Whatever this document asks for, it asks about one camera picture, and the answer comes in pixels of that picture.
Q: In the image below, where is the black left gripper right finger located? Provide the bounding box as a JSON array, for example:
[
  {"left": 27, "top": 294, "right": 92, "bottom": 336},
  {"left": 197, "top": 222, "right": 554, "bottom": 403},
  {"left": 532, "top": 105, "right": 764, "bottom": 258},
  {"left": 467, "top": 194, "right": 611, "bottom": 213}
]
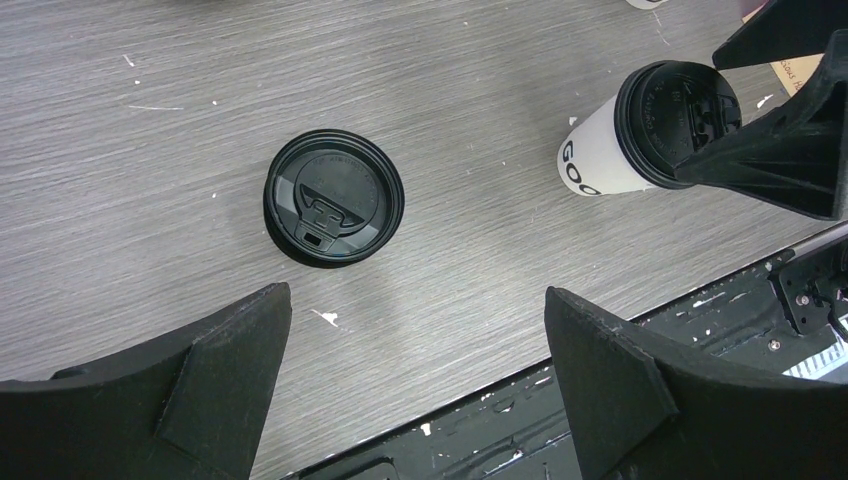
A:
[{"left": 544, "top": 287, "right": 847, "bottom": 479}]

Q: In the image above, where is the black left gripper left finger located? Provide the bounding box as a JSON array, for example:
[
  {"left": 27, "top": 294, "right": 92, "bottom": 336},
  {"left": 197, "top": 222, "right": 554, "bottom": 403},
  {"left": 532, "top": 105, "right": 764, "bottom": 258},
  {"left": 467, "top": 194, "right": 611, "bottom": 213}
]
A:
[{"left": 1, "top": 283, "right": 292, "bottom": 479}]

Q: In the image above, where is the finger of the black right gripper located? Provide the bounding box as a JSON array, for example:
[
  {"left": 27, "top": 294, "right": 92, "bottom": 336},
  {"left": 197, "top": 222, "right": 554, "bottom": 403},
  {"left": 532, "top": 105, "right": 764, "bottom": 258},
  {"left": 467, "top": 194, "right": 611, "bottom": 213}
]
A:
[
  {"left": 712, "top": 0, "right": 847, "bottom": 70},
  {"left": 673, "top": 30, "right": 847, "bottom": 221}
]

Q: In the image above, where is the white paper coffee cup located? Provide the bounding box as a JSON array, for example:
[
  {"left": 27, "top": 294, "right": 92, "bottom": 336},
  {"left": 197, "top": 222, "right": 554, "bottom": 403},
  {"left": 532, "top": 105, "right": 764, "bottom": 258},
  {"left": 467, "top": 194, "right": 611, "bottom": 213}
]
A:
[{"left": 626, "top": 0, "right": 667, "bottom": 10}]

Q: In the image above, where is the yellow pink paper bag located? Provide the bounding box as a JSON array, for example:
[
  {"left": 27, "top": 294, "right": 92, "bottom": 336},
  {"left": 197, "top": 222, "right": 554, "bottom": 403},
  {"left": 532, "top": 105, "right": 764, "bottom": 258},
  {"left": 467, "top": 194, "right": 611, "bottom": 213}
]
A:
[{"left": 739, "top": 0, "right": 823, "bottom": 97}]

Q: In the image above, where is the stack of black cup lids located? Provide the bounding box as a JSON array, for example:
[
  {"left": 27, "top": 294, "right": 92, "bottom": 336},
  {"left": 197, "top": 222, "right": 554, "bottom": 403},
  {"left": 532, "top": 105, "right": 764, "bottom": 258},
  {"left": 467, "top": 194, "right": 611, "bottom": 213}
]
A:
[{"left": 262, "top": 129, "right": 405, "bottom": 269}]

